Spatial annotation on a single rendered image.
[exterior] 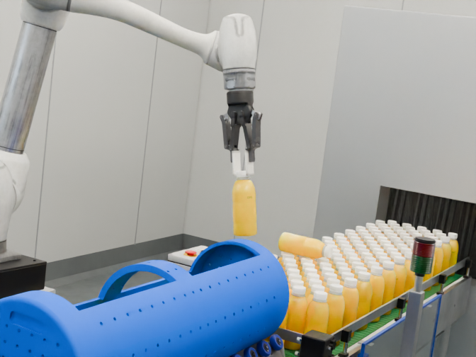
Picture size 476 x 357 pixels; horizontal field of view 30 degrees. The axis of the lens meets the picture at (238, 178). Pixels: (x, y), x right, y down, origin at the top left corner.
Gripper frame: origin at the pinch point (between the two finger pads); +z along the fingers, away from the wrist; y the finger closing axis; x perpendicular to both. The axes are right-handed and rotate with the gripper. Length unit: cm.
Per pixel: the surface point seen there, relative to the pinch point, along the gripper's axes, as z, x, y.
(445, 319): 66, 133, -1
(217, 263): 27.1, -8.5, -3.6
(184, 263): 29.5, 3.6, -26.2
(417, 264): 31, 37, 34
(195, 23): -113, 358, -309
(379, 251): 34, 90, -7
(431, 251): 28, 39, 37
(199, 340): 38, -50, 24
